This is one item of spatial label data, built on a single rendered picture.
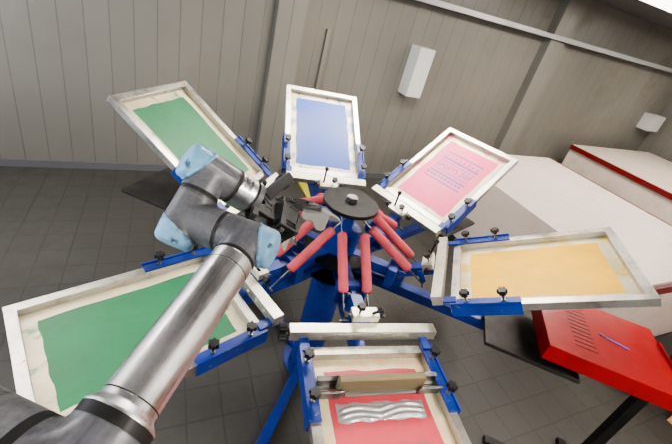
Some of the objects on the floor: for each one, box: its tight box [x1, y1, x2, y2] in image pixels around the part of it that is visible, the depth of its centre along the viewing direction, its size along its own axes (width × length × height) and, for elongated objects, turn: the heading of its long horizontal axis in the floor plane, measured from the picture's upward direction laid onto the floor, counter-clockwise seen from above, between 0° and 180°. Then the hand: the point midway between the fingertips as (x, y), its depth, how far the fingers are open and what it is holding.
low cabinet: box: [562, 144, 672, 225], centre depth 633 cm, size 199×246×94 cm
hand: (318, 231), depth 90 cm, fingers open, 14 cm apart
